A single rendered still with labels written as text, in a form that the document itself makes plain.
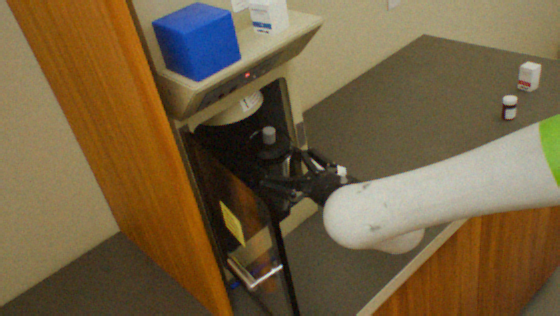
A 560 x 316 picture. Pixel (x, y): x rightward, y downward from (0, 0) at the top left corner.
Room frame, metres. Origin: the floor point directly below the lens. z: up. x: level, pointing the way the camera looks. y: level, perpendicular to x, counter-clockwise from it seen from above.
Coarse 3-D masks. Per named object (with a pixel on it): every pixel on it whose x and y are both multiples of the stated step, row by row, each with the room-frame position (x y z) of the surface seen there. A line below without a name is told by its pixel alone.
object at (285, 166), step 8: (288, 136) 1.01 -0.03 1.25; (248, 144) 0.99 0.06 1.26; (248, 152) 0.97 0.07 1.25; (288, 152) 0.96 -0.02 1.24; (264, 160) 0.94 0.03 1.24; (272, 160) 0.94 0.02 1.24; (288, 160) 0.97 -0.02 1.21; (264, 168) 0.95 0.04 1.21; (272, 168) 0.95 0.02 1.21; (280, 168) 0.95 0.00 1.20; (288, 168) 0.98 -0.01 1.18; (288, 176) 0.98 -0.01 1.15; (256, 184) 0.98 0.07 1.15; (280, 200) 0.97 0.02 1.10; (280, 208) 0.98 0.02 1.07
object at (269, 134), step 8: (264, 128) 0.98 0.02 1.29; (272, 128) 0.98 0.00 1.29; (256, 136) 1.00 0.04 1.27; (264, 136) 0.97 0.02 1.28; (272, 136) 0.97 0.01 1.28; (280, 136) 0.99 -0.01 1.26; (256, 144) 0.97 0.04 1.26; (264, 144) 0.97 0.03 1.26; (272, 144) 0.97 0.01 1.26; (280, 144) 0.97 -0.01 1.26; (288, 144) 0.98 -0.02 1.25; (256, 152) 0.96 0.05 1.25; (264, 152) 0.95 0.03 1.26; (272, 152) 0.95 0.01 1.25; (280, 152) 0.95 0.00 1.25
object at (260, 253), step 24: (192, 144) 0.86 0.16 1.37; (216, 168) 0.78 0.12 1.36; (216, 192) 0.81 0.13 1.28; (240, 192) 0.70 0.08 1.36; (216, 216) 0.85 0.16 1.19; (240, 216) 0.73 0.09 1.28; (264, 216) 0.64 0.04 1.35; (264, 240) 0.66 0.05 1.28; (264, 264) 0.68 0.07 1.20; (264, 288) 0.71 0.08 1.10; (288, 288) 0.62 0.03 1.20; (264, 312) 0.74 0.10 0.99; (288, 312) 0.63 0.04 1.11
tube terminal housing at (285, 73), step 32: (128, 0) 0.91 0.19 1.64; (160, 0) 0.93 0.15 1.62; (192, 0) 0.96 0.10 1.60; (224, 0) 1.00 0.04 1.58; (160, 64) 0.90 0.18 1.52; (288, 64) 1.08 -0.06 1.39; (160, 96) 0.92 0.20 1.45; (288, 96) 1.10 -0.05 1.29; (192, 128) 0.92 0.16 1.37; (288, 128) 1.09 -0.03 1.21; (288, 224) 1.02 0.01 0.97
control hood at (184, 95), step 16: (288, 16) 1.04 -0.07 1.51; (304, 16) 1.02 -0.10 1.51; (320, 16) 1.00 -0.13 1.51; (240, 32) 1.00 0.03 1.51; (288, 32) 0.96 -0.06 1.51; (304, 32) 0.96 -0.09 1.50; (240, 48) 0.93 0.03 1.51; (256, 48) 0.91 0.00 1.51; (272, 48) 0.91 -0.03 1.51; (288, 48) 0.97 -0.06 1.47; (304, 48) 1.05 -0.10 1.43; (240, 64) 0.87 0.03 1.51; (256, 64) 0.91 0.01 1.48; (160, 80) 0.90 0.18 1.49; (176, 80) 0.85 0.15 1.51; (192, 80) 0.84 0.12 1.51; (208, 80) 0.83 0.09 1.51; (224, 80) 0.85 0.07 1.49; (176, 96) 0.86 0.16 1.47; (192, 96) 0.82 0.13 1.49; (176, 112) 0.88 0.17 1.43; (192, 112) 0.88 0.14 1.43
